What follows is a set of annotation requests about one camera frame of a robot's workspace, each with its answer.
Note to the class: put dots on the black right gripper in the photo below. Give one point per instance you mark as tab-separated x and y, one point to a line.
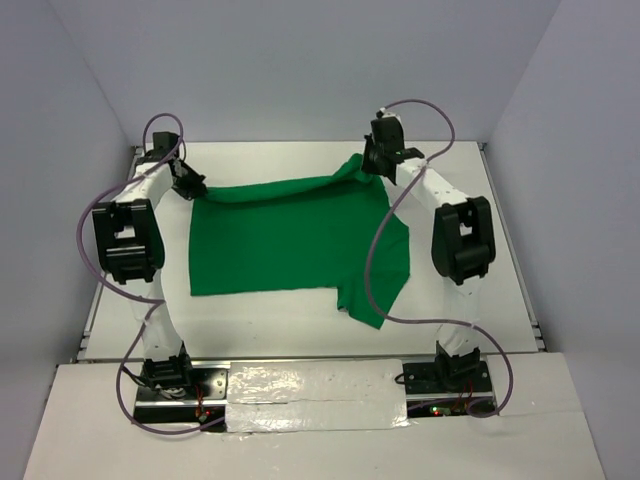
373	163

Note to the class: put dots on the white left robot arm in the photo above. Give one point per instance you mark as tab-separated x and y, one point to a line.
166	365

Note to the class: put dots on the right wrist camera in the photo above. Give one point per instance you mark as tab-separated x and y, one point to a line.
387	131

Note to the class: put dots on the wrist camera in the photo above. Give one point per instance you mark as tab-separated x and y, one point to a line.
387	131
164	145

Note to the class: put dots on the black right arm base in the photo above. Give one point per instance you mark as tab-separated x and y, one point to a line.
448	385

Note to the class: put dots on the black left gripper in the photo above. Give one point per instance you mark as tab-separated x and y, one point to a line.
190	183

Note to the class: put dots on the aluminium table edge rail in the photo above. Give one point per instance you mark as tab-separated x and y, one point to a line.
112	251

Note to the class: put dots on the green t-shirt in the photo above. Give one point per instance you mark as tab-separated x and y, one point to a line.
329	231

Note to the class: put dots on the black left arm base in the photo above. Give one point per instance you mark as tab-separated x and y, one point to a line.
203	403

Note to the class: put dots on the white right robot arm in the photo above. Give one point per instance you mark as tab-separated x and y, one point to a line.
462	249

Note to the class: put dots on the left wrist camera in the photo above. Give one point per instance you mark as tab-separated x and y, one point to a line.
164	145

